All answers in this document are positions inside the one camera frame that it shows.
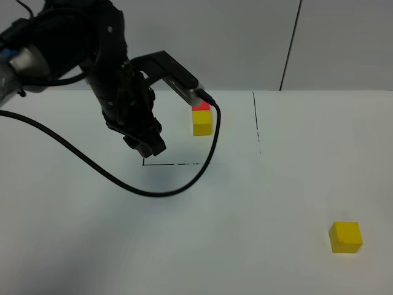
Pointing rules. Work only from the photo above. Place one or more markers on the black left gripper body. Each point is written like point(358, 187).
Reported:
point(126, 103)

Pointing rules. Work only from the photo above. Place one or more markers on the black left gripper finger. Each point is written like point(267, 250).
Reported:
point(146, 149)

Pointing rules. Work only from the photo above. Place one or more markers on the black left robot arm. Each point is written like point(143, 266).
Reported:
point(70, 41)

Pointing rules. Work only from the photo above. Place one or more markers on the yellow template block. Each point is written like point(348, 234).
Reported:
point(202, 123)

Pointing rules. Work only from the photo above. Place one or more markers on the red template block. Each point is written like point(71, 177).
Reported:
point(204, 106)

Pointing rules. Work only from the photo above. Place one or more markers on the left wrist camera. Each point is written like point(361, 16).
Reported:
point(162, 66)

